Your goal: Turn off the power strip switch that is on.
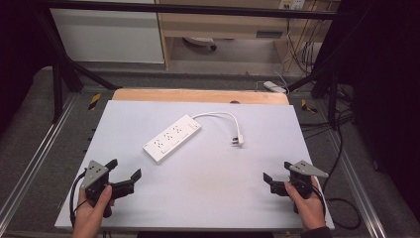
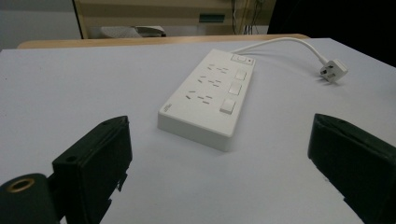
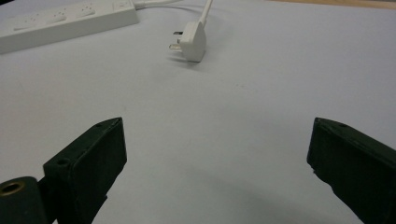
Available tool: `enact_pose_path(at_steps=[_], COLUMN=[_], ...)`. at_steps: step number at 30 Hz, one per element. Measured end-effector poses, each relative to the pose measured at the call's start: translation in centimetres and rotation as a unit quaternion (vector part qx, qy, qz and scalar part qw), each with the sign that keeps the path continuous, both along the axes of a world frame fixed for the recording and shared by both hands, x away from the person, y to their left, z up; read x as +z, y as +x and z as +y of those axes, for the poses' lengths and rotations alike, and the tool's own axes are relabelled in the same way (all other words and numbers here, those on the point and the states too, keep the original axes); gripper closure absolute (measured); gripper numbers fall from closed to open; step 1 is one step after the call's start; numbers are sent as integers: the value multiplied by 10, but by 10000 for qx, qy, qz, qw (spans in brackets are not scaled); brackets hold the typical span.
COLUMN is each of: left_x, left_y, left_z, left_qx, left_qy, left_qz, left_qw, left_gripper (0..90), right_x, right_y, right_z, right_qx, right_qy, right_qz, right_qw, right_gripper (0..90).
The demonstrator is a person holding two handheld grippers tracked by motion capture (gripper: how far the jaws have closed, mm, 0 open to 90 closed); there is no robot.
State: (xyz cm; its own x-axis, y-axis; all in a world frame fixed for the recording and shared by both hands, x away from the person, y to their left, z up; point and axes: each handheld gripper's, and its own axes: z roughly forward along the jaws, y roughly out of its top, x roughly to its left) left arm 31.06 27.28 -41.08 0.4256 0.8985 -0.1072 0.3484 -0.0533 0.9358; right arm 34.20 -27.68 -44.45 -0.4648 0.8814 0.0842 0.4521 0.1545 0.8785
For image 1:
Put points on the yellow and black tape marker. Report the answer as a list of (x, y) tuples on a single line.
[(94, 101), (307, 106)]

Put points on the white plug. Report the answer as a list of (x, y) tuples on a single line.
[(239, 141)]

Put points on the black metal stand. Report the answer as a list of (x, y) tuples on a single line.
[(332, 95), (58, 79)]

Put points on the light wooden desk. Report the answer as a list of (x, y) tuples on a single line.
[(224, 24)]

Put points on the person's left hand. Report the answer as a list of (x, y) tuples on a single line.
[(89, 211)]

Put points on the person's right hand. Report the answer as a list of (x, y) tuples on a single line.
[(308, 210)]

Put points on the white power strip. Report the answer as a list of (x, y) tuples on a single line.
[(171, 139)]

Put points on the white cabinet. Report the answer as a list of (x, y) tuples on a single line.
[(105, 36)]

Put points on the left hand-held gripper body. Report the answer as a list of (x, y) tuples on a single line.
[(94, 174)]

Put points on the black metal crossbar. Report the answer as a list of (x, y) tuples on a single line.
[(198, 8)]

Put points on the office chair base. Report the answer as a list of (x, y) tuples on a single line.
[(199, 41)]

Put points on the white wall outlet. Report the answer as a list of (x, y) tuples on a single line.
[(292, 4)]

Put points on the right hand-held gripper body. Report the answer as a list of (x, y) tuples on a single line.
[(305, 180)]

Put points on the dark curtain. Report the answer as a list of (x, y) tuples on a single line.
[(386, 82), (16, 49)]

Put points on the white floor power adapter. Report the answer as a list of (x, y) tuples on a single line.
[(274, 87)]

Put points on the aluminium floor rail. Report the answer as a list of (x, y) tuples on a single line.
[(33, 165), (360, 195)]

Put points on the light wooden table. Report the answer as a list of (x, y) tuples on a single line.
[(185, 95)]

